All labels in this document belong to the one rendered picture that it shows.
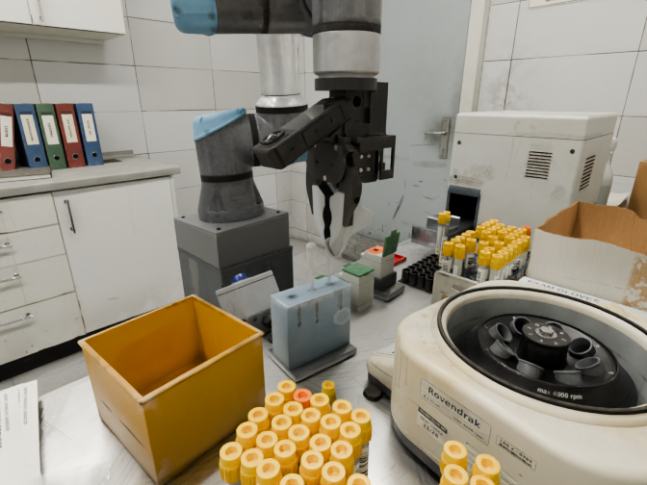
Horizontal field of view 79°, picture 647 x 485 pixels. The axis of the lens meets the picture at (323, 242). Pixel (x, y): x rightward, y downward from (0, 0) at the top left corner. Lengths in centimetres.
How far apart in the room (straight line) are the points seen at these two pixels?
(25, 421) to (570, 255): 70
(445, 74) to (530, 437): 226
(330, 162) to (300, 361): 25
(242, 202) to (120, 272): 144
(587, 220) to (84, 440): 86
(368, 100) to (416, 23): 214
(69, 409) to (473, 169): 88
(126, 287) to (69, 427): 177
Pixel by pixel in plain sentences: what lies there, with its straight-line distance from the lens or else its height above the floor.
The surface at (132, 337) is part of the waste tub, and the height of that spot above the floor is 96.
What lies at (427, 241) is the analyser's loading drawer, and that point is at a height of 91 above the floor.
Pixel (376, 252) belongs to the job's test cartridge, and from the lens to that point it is 69.
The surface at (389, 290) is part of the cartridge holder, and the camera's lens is 70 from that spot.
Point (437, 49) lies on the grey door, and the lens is 252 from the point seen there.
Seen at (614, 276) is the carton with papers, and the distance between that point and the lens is 66.
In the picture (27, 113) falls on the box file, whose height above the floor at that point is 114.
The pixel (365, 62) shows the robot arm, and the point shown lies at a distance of 45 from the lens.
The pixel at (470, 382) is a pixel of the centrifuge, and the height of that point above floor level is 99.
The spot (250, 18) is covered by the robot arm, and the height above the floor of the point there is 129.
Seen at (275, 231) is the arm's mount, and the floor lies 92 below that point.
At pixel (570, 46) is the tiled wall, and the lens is 232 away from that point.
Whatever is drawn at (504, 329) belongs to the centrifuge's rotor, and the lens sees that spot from 46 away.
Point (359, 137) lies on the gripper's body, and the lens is 46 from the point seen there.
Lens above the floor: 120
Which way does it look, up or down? 20 degrees down
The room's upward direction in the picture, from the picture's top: straight up
